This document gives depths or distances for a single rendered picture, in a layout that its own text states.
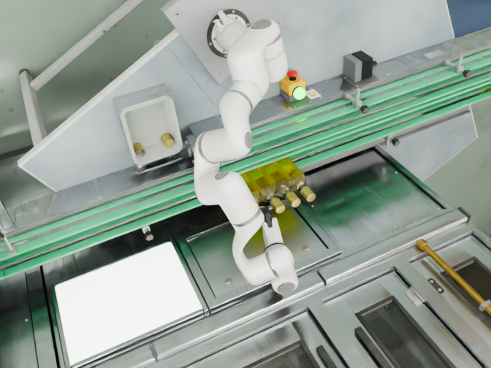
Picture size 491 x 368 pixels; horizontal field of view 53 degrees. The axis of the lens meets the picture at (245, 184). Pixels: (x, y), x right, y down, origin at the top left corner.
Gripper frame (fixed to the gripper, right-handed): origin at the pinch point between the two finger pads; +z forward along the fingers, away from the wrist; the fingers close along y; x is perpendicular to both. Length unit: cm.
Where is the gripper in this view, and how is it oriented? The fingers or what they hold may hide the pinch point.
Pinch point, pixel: (265, 217)
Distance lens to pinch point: 157.1
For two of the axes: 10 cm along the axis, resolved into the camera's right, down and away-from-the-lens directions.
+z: -1.8, -6.4, 7.5
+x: -9.8, 2.0, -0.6
